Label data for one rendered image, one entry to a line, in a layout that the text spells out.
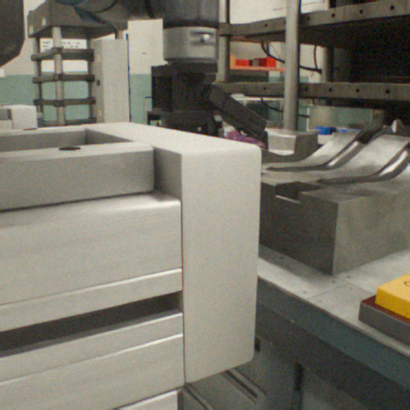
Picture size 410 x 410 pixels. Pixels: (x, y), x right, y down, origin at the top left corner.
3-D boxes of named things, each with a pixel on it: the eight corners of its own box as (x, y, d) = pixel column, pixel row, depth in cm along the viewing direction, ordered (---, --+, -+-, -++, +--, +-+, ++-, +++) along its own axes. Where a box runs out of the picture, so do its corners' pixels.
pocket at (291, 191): (300, 221, 54) (302, 192, 53) (272, 211, 59) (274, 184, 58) (325, 215, 57) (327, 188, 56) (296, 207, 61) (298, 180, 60)
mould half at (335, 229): (331, 275, 51) (340, 163, 48) (210, 221, 72) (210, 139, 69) (501, 211, 78) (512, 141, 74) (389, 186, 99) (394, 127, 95)
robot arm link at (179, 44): (201, 35, 61) (232, 28, 54) (201, 67, 63) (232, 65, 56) (153, 32, 58) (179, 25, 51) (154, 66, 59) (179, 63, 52)
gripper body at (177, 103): (146, 152, 62) (145, 64, 58) (200, 148, 66) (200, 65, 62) (169, 159, 55) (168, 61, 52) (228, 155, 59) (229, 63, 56)
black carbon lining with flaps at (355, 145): (332, 201, 57) (337, 129, 55) (254, 180, 70) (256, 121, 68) (456, 176, 76) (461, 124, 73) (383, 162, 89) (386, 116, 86)
